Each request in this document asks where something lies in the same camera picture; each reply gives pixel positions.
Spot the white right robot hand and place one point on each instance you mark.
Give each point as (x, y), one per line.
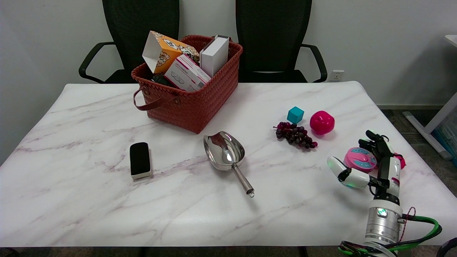
(387, 175)

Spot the orange and pink toy mango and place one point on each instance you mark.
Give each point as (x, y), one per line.
(402, 161)

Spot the pink round timer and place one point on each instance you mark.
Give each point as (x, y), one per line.
(358, 160)

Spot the blue storage bin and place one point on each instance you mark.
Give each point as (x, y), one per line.
(448, 137)

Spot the white desk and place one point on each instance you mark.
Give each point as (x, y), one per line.
(437, 119)

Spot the magenta toy apple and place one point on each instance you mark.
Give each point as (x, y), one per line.
(322, 122)

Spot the dark purple grape bunch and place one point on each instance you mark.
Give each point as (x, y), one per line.
(296, 135)

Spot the teal cube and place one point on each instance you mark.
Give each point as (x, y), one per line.
(295, 115)

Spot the shiny metal scoop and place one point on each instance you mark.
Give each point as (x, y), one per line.
(225, 151)

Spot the black mesh office chair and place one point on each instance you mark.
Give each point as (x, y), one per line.
(139, 32)
(271, 32)

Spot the red woven basket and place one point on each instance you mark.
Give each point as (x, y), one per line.
(194, 103)

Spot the plain white box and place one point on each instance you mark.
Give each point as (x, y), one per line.
(215, 55)

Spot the white and pink carton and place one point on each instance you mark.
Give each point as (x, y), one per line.
(185, 75)

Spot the black whiteboard eraser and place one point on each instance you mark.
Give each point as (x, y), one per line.
(140, 159)

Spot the dark packet in basket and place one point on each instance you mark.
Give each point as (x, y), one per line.
(159, 78)

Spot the orange popcorn box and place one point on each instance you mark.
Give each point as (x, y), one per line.
(162, 53)

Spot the white wall socket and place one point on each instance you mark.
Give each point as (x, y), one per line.
(337, 75)

